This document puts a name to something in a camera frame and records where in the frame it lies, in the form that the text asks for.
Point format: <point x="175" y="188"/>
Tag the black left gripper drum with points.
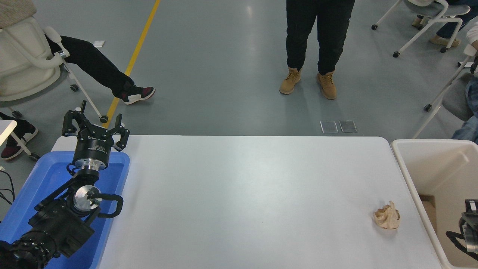
<point x="93" y="146"/>

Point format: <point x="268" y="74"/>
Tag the tan paper ball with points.
<point x="387" y="217"/>

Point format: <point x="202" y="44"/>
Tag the blue plastic tray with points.
<point x="41" y="179"/>

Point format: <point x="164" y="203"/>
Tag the seated person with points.
<point x="471" y="129"/>
<point x="448" y="30"/>
<point x="93" y="63"/>

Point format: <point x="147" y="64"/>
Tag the white office chair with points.
<point x="26" y="56"/>

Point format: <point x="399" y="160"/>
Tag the clear floor outlet cover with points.
<point x="329" y="127"/>
<point x="348" y="126"/>

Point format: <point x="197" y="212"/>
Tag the standing person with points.
<point x="332" y="33"/>

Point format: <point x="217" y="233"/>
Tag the large pale plastic bin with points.
<point x="429" y="168"/>

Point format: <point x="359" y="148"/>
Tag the brown cardboard piece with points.
<point x="428" y="213"/>

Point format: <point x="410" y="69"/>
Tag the white-framed grey-seat chair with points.
<point x="455" y="99"/>
<point x="437" y="9"/>

